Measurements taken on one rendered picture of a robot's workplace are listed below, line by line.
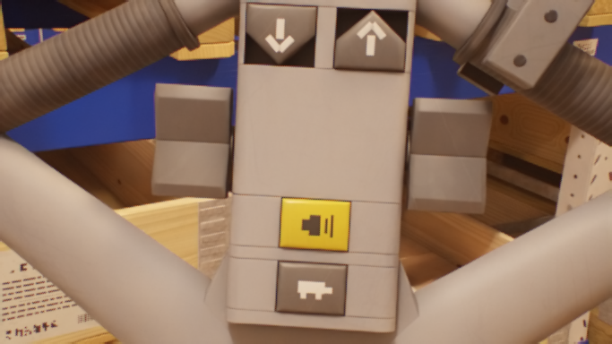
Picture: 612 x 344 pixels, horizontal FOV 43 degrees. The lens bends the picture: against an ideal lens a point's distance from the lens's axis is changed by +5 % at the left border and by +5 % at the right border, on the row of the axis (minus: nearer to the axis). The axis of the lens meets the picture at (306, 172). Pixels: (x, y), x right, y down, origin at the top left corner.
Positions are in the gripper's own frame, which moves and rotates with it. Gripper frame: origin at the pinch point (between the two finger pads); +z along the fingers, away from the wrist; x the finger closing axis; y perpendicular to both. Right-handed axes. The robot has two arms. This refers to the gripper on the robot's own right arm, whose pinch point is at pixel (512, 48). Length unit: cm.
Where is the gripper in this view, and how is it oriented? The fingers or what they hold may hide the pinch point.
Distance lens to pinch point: 43.6
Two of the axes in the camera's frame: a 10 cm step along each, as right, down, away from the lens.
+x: 0.3, -0.6, 10.0
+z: -5.4, 8.4, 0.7
